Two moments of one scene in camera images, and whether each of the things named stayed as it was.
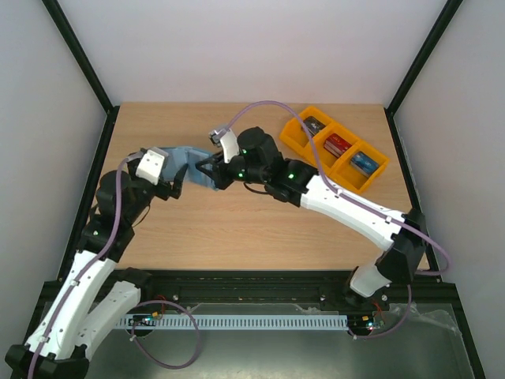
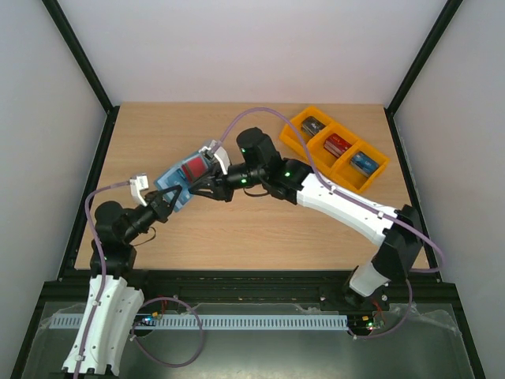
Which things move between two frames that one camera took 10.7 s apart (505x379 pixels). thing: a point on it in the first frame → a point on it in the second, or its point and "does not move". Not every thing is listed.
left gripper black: (166, 190) → (162, 208)
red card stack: (336, 144) does not move
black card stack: (312, 125) does not move
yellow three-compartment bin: (346, 157) does not move
